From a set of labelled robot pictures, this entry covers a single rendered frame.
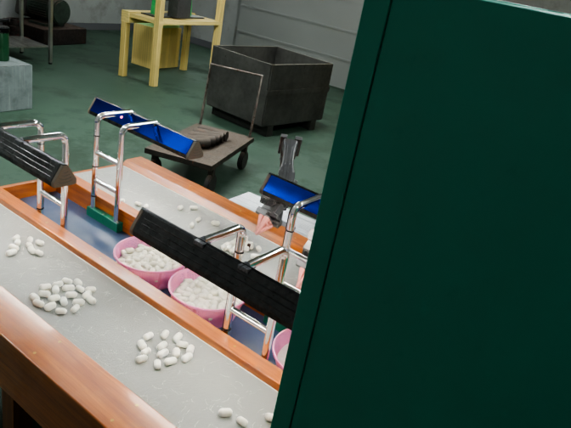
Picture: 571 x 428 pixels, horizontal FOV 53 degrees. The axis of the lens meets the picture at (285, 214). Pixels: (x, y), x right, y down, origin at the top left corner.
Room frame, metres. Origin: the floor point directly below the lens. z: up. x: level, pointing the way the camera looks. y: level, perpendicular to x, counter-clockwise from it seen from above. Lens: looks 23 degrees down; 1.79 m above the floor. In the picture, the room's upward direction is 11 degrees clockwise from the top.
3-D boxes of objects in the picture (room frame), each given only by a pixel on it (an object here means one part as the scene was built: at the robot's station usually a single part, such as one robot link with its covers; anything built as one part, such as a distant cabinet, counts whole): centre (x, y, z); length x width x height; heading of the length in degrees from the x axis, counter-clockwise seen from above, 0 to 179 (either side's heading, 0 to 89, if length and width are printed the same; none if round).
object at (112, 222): (2.18, 0.69, 0.90); 0.20 x 0.19 x 0.45; 57
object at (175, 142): (2.25, 0.64, 1.08); 0.62 x 0.08 x 0.07; 57
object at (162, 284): (1.78, 0.44, 0.72); 0.27 x 0.27 x 0.10
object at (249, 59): (6.69, 0.47, 0.39); 1.14 x 0.97 x 0.79; 147
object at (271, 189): (1.72, -0.18, 1.08); 0.62 x 0.08 x 0.07; 57
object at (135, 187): (2.01, 0.16, 0.73); 1.81 x 0.30 x 0.02; 57
